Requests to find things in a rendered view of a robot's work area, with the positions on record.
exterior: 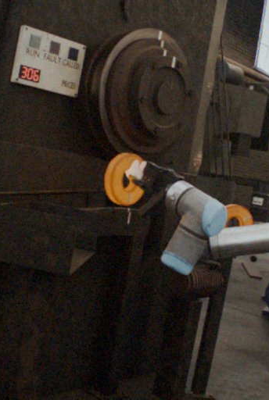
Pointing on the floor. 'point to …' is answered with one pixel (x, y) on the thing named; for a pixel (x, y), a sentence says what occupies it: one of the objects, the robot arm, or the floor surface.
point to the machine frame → (148, 282)
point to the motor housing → (182, 328)
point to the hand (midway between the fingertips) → (127, 173)
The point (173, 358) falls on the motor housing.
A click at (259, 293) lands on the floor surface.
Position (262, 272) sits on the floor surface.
